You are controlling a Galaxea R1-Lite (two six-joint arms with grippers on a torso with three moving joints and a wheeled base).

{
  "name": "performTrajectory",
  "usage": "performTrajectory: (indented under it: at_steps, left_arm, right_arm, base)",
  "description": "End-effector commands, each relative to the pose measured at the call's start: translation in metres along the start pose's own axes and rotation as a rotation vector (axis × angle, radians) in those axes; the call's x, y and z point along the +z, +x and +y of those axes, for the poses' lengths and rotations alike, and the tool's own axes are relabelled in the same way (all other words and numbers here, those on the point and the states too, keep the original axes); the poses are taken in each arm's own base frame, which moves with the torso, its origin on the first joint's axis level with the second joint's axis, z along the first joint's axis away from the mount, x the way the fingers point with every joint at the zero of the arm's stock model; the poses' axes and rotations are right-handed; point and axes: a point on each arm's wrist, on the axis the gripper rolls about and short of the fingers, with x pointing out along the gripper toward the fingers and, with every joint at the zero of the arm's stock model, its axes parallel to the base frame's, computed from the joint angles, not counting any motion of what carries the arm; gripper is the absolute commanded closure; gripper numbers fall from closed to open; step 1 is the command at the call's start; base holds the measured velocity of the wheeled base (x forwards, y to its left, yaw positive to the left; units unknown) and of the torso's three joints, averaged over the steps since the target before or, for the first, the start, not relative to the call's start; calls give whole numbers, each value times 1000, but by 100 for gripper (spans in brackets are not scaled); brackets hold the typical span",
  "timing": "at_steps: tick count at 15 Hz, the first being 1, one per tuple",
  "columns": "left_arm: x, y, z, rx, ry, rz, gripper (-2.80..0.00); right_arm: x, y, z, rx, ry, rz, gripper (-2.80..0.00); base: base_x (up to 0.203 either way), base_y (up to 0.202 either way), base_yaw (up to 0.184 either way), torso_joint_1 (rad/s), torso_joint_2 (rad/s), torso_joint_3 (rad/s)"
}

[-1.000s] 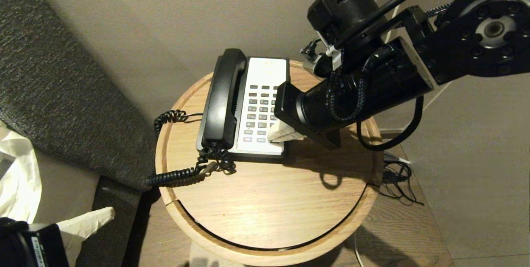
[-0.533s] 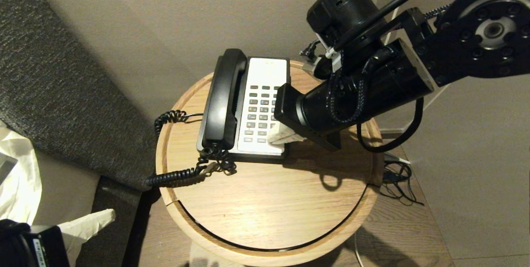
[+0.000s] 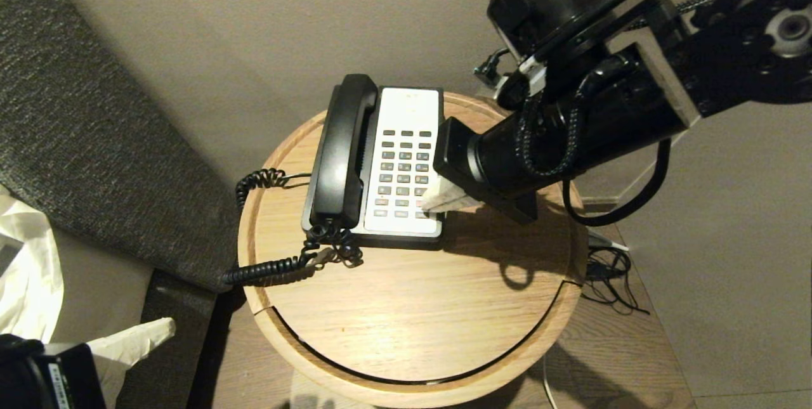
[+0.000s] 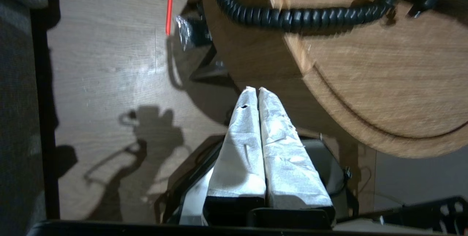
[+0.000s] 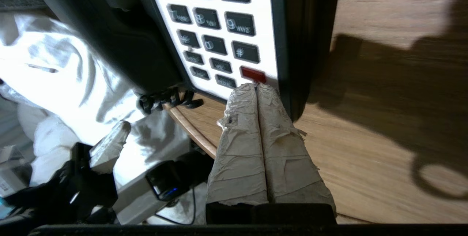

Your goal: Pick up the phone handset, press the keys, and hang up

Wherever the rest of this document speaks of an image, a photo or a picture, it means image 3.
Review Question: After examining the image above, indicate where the black white keypad phone base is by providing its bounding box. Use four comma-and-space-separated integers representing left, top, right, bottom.
349, 86, 445, 250

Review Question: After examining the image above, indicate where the black telephone handset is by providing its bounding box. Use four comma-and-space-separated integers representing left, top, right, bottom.
302, 74, 379, 232

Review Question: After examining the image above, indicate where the black phone cord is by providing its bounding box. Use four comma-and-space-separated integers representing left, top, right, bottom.
222, 168, 364, 287

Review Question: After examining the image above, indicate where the round wooden side table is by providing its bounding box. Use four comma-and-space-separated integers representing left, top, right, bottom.
238, 91, 587, 408

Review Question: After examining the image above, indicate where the transparent umbrella white tip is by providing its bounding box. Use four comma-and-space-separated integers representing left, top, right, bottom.
590, 235, 630, 253

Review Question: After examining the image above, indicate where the dark grey fabric headboard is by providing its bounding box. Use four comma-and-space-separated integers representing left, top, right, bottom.
0, 0, 246, 409

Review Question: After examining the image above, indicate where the braided right arm cable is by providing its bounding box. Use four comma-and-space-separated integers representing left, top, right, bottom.
517, 0, 725, 179

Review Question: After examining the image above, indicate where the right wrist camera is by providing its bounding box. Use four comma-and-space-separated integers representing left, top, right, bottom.
473, 48, 546, 103

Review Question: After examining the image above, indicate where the black looped right gripper cable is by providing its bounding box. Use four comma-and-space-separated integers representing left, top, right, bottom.
561, 138, 672, 228

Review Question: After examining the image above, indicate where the black power adapter with cables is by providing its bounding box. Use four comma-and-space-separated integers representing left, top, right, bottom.
580, 247, 651, 318

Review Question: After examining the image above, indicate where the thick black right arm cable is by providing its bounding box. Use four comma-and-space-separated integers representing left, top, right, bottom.
517, 0, 702, 77

